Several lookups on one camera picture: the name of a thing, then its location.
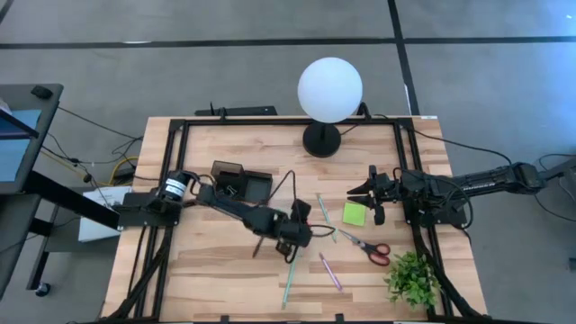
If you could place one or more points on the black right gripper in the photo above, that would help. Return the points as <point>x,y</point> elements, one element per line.
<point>387,189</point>

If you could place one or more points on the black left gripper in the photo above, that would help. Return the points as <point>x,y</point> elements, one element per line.
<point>292,231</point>

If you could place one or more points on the teal pencil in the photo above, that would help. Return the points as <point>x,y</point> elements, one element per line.
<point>288,288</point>
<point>323,207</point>

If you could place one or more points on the brown pen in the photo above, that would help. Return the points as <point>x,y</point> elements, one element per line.
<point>256,249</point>

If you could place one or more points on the black mesh desk organizer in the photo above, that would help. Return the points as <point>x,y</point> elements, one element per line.
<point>258,189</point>

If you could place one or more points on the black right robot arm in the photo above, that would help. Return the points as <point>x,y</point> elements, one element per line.
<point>486,180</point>

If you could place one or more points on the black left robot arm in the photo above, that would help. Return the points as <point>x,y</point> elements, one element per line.
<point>234,209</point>

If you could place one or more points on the green sticky note pad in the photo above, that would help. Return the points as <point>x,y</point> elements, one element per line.
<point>354,214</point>

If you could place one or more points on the purple translucent pen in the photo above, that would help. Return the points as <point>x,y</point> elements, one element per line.
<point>330,272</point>

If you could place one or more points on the small green artificial plant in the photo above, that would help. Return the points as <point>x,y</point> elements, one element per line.
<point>411,280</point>

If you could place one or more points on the white globe lamp black base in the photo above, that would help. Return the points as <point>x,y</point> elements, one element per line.
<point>330,90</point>

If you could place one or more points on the black power strip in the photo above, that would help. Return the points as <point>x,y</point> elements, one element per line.
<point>243,110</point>

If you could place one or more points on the white paper sheet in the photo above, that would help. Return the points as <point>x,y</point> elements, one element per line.
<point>96,229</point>

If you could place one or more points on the black floor stand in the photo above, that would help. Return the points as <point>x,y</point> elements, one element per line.
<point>564,167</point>

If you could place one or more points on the black rolling stand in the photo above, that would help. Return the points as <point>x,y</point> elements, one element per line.
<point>67,198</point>

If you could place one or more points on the grey side desk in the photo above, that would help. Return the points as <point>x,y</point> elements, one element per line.
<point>45,117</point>

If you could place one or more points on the grey side table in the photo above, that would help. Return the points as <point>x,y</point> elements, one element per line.
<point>15,243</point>

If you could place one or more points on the black computer mouse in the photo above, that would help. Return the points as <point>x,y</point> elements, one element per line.
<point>42,92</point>

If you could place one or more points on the blue screen monitor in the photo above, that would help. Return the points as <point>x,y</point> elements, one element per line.
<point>13,157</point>

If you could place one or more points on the black aluminium table frame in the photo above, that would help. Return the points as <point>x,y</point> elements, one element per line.
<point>292,121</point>

